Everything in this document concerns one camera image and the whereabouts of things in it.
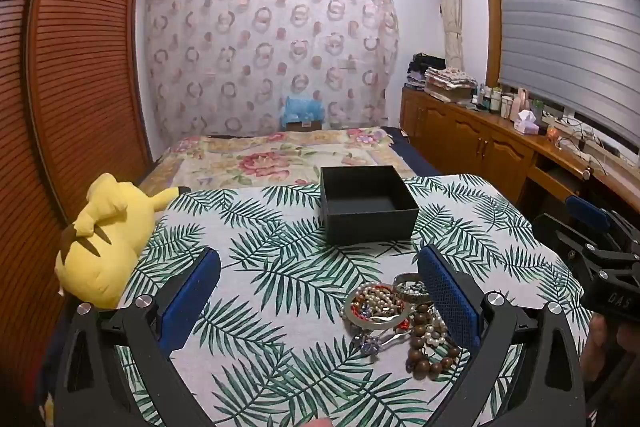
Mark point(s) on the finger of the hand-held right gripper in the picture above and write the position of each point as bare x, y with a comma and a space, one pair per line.
587, 211
565, 234

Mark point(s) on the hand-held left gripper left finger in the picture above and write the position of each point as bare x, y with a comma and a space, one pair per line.
192, 297

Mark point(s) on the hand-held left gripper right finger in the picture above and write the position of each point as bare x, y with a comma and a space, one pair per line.
447, 297

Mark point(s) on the silver bangle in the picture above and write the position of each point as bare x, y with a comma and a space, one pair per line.
407, 279

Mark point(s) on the silver rhinestone hair comb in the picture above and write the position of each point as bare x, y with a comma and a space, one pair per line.
375, 344

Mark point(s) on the black square box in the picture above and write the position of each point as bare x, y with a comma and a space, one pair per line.
370, 227

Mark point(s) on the person's right hand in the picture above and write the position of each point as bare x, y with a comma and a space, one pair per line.
600, 347

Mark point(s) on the small orange object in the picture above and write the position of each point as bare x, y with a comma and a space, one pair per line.
552, 133

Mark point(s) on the green leaf print tablecloth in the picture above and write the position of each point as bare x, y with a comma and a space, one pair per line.
280, 257

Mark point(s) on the yellow plush toy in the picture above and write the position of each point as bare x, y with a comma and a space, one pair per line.
110, 247

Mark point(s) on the pink tissue box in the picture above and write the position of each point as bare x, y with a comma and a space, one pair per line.
525, 123

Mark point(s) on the wooden cabinet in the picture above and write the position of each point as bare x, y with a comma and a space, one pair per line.
470, 137

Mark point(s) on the row of cosmetic bottles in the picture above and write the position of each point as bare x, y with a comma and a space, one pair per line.
500, 99

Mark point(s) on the dark blue bed sheet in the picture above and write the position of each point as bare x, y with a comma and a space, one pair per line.
412, 157

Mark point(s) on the floral blanket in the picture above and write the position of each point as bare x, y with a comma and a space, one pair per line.
250, 159

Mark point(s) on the folded floral cloth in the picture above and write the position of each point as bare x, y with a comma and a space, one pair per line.
450, 79

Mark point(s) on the grey window blind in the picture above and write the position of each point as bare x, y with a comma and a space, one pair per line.
560, 17

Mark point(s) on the stack of dark folded clothes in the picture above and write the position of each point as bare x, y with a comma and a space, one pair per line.
420, 69

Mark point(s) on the brown louvered wardrobe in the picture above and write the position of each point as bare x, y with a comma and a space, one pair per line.
75, 82

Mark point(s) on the wooden window frame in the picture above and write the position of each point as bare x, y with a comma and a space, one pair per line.
490, 7

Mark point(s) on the circle patterned wall cloth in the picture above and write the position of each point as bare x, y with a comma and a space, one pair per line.
260, 57

